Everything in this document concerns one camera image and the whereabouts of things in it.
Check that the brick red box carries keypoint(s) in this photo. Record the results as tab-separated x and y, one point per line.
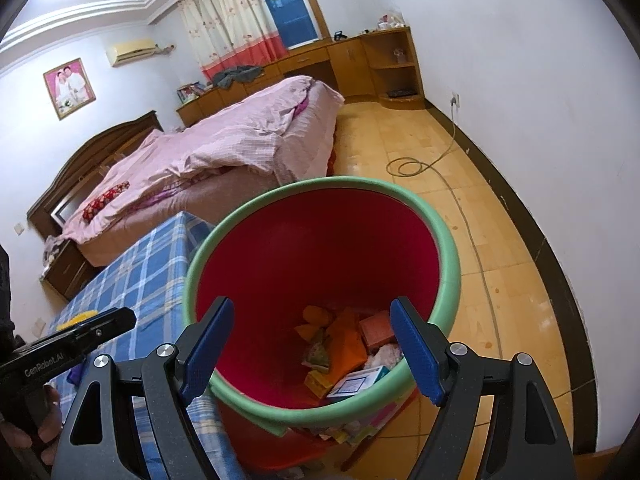
379	332

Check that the white tissue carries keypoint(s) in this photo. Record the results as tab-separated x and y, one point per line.
386	357

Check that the window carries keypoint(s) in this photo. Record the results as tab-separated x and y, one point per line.
290	5

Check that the small yellow box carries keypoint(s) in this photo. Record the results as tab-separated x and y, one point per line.
318	382

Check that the flat black device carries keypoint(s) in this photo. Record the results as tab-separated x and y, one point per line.
401	93

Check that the red floral pillow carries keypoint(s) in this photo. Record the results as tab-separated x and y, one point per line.
105	201

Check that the yellow sponge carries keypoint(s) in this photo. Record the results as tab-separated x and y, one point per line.
75	319

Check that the long wooden cabinet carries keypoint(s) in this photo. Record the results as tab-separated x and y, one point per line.
350	60

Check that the pale green packet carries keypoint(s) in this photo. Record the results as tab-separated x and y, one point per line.
316	357

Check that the magenta cloth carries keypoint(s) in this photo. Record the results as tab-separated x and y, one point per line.
301	107

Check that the small purple item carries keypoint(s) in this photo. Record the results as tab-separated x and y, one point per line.
75	374

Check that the white wall socket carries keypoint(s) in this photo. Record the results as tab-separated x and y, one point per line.
455	100

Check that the blue plaid tablecloth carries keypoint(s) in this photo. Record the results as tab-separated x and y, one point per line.
145	270

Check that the wooden nightstand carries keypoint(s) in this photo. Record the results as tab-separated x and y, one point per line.
70	275

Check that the floral curtain with red hem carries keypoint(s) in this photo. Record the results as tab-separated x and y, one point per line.
230	20

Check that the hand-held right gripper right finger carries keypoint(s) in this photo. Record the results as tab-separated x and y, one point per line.
417	355

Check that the wall air conditioner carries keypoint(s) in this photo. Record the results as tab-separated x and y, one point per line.
130	51

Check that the white wall switch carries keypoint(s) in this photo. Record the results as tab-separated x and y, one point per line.
19	228

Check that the small clear ornament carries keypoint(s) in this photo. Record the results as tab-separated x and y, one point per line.
399	56

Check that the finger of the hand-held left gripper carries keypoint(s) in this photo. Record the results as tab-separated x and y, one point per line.
112	321

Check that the person's left hand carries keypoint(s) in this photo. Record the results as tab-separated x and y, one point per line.
50	410

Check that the grey clothes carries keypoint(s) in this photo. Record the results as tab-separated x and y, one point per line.
239	76

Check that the bed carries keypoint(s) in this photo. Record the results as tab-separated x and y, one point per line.
200	200

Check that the framed wall photo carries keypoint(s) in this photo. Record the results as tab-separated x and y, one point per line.
69	88

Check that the wooden corner shelf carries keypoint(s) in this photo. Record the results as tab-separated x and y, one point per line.
395	77

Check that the crumpled cloth on nightstand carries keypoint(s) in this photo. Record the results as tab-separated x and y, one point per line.
53	249

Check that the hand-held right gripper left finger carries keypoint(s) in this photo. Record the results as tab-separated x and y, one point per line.
207	350

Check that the dark wooden headboard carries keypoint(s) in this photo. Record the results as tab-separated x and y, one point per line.
90	152

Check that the yellow orange wrapper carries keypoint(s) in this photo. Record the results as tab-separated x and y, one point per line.
314	321

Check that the row of books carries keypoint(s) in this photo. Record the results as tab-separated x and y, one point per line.
194	92

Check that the pink checked quilt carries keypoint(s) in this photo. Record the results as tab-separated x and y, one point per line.
235	135

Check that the orange packet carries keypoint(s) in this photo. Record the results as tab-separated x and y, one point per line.
346	342

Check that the white and blue box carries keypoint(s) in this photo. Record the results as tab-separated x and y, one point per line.
357	382

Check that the white containers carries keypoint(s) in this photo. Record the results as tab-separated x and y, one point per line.
391	21

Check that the red bucket with green rim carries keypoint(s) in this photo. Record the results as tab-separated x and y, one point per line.
300	250

